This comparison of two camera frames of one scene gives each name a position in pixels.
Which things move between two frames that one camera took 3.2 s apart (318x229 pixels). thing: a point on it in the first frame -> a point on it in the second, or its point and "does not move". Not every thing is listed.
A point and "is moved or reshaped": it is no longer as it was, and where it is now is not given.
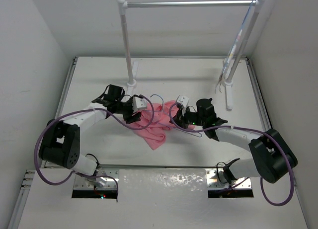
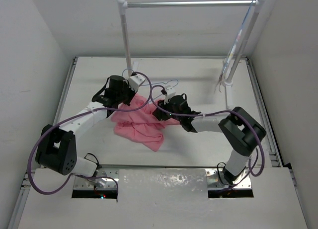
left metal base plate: x=90 y=182 does not move
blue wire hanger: x=198 y=135 -> x=156 y=83
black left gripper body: x=125 y=109 -> x=126 y=95
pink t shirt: x=154 y=119 is moved or reshaped
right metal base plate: x=216 y=179 does not move
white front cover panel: x=158 y=198 does not move
